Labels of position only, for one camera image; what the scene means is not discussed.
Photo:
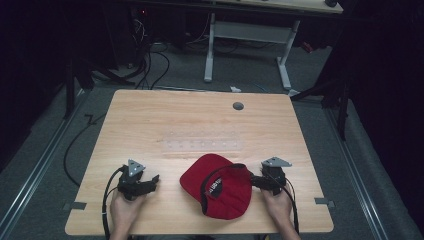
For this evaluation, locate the grey tape piece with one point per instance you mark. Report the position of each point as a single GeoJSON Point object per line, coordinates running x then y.
{"type": "Point", "coordinates": [324, 201]}
{"type": "Point", "coordinates": [76, 206]}

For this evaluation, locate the red baseball cap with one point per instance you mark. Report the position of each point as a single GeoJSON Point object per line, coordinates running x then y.
{"type": "Point", "coordinates": [220, 190]}

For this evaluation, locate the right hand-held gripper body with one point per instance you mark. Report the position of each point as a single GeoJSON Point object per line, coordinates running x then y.
{"type": "Point", "coordinates": [274, 176]}

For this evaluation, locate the white-framed desk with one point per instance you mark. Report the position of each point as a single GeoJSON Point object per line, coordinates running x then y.
{"type": "Point", "coordinates": [253, 32]}

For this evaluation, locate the person's right hand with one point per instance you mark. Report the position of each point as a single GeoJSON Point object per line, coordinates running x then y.
{"type": "Point", "coordinates": [277, 208]}

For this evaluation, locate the clear tape strip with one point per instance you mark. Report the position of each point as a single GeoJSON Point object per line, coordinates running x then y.
{"type": "Point", "coordinates": [203, 143]}

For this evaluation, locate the grey metal floor rail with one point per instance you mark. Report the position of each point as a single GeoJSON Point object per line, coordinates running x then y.
{"type": "Point", "coordinates": [36, 170]}
{"type": "Point", "coordinates": [356, 173]}

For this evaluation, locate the black metal stand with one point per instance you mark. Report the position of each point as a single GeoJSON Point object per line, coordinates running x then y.
{"type": "Point", "coordinates": [69, 90]}
{"type": "Point", "coordinates": [342, 110]}

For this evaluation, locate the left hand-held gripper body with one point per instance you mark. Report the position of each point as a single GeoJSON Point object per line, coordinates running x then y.
{"type": "Point", "coordinates": [130, 182]}

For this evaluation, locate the person's left hand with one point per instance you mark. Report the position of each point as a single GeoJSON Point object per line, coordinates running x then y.
{"type": "Point", "coordinates": [124, 210]}

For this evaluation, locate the small black object on desk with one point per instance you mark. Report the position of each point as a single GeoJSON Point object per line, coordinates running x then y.
{"type": "Point", "coordinates": [331, 3]}

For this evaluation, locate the grey round table grommet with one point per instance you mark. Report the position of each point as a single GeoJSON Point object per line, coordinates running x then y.
{"type": "Point", "coordinates": [238, 106]}

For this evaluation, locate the white paper scrap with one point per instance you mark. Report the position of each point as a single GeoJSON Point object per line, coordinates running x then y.
{"type": "Point", "coordinates": [235, 89]}

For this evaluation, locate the small red object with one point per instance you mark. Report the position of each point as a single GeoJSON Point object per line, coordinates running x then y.
{"type": "Point", "coordinates": [307, 47]}

